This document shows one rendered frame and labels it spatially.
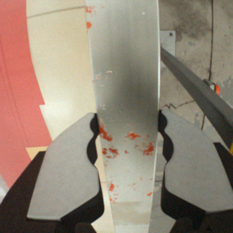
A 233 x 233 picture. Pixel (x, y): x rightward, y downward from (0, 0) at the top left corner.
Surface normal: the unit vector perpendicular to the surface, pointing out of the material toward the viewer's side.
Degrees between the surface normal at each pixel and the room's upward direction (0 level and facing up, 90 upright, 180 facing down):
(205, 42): 0
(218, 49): 0
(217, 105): 90
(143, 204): 0
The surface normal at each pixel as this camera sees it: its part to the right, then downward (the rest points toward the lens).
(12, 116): -0.02, 0.48
